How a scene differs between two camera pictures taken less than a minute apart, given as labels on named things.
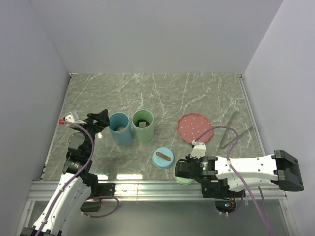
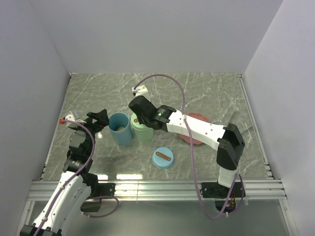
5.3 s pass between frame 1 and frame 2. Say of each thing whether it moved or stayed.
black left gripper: stayed
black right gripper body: moved
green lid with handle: moved
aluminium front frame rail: stayed
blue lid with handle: stayed
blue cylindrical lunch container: stayed
